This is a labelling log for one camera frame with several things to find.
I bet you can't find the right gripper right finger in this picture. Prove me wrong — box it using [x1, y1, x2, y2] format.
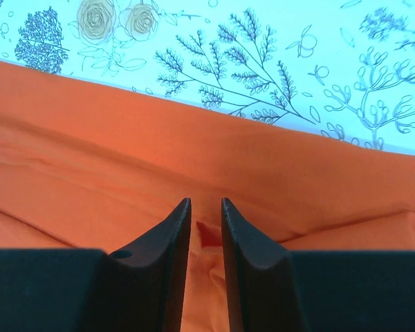
[221, 198, 415, 331]

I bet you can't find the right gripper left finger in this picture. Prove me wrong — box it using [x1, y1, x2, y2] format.
[0, 198, 192, 331]

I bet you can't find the orange t-shirt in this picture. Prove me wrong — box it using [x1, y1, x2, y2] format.
[0, 62, 415, 331]

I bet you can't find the floral patterned table mat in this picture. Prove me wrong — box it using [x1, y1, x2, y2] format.
[0, 1, 415, 155]

